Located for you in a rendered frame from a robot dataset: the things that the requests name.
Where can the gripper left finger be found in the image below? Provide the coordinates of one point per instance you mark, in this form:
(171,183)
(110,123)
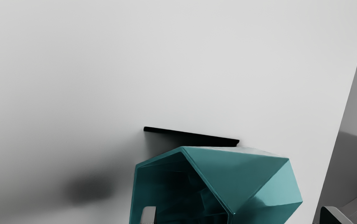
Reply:
(148,216)

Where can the teal faceted mug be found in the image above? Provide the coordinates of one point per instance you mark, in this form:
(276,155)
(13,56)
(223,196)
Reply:
(237,177)

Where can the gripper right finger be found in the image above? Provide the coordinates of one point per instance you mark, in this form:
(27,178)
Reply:
(331,217)

